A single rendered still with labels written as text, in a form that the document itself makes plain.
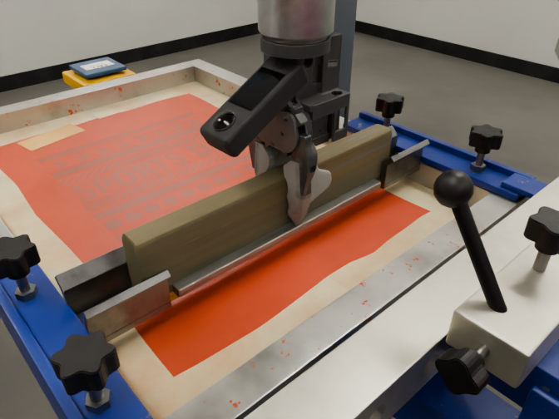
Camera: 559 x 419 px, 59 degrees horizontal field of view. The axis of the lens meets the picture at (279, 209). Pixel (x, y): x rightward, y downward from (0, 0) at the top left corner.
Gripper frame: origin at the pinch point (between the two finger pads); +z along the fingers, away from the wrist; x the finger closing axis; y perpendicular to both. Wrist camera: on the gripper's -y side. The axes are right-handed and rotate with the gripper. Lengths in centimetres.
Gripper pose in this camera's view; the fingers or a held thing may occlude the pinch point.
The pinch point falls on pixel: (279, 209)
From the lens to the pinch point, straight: 59.5
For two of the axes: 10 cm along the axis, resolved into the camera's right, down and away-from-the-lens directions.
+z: 0.0, 8.3, 5.5
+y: 7.5, -3.7, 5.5
